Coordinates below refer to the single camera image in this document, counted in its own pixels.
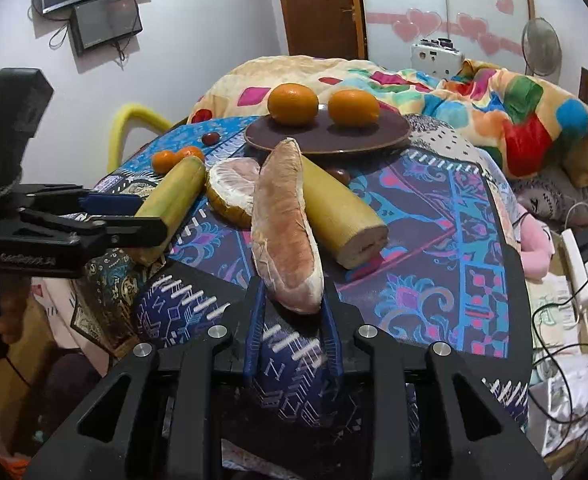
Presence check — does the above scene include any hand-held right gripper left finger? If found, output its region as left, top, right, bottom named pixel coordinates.
left=24, top=276, right=267, bottom=480

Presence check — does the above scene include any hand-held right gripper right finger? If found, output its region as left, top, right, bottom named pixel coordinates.
left=321, top=282, right=552, bottom=480

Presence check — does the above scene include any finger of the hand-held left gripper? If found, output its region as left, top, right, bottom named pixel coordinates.
left=20, top=209, right=168, bottom=264
left=20, top=184, right=143, bottom=217

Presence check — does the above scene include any yellow-green banana piece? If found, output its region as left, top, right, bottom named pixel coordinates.
left=301, top=154, right=390, bottom=270
left=134, top=156, right=207, bottom=266

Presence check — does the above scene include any peeled pomelo segment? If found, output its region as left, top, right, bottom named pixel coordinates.
left=250, top=137, right=325, bottom=315

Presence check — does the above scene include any yellow foam tube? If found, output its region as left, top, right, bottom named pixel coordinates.
left=106, top=102, right=172, bottom=173

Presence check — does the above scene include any round peeled pomelo piece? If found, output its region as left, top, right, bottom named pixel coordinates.
left=205, top=157, right=262, bottom=229

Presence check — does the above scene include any patterned blue tablecloth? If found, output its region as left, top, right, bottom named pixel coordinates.
left=71, top=115, right=532, bottom=431

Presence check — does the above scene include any small black monitor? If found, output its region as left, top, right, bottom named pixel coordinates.
left=70, top=0, right=144, bottom=57

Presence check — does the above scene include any brown oval plate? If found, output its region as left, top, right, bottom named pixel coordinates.
left=244, top=104, right=411, bottom=156

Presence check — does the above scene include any large orange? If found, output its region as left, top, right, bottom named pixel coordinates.
left=267, top=82, right=320, bottom=127
left=328, top=89, right=381, bottom=127

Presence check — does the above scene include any pink plush toy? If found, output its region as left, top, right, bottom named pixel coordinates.
left=516, top=200, right=555, bottom=281

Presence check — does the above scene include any white power strip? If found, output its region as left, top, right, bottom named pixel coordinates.
left=559, top=230, right=588, bottom=321

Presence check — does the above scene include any grey patterned cloth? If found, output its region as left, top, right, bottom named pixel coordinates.
left=511, top=160, right=588, bottom=226

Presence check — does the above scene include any brown wooden door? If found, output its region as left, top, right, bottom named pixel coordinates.
left=273, top=0, right=367, bottom=61

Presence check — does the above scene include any colourful patchwork blanket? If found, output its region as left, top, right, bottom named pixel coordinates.
left=189, top=55, right=588, bottom=186

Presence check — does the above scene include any white box device with knobs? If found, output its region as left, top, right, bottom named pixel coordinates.
left=410, top=37, right=464, bottom=78

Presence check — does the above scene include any standing electric fan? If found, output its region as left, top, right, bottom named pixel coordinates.
left=521, top=17, right=562, bottom=78

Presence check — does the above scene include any black cable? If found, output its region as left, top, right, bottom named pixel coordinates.
left=526, top=260, right=588, bottom=456

